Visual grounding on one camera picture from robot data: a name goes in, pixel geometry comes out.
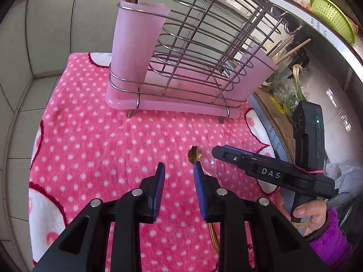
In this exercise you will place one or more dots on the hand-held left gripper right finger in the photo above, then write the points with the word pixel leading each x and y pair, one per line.
pixel 200 192

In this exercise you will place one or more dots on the person's right forearm purple sleeve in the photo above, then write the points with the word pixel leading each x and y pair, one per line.
pixel 331 240

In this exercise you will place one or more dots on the green plastic basket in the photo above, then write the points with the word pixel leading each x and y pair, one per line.
pixel 331 14

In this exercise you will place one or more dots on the green onions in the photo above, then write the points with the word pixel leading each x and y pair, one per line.
pixel 295 90

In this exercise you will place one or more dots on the clear plastic spoon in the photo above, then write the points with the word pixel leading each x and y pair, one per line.
pixel 211 164

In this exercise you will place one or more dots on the black blender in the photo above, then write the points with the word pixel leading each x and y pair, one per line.
pixel 297 51

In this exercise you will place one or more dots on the pink polka dot blanket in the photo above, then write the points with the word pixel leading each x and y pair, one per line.
pixel 99 147

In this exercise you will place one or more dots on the stainless steel shelf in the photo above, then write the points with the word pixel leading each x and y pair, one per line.
pixel 334 62

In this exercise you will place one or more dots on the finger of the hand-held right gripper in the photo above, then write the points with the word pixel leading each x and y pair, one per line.
pixel 229 158
pixel 241 150

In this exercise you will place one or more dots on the gold metal spoon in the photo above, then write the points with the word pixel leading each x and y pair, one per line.
pixel 194 154

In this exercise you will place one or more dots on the person's right hand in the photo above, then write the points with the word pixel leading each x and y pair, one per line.
pixel 314 212

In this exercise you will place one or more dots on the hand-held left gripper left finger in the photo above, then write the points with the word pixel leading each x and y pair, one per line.
pixel 158 192

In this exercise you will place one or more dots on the grey kitchen cabinet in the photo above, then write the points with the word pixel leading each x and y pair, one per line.
pixel 56 19

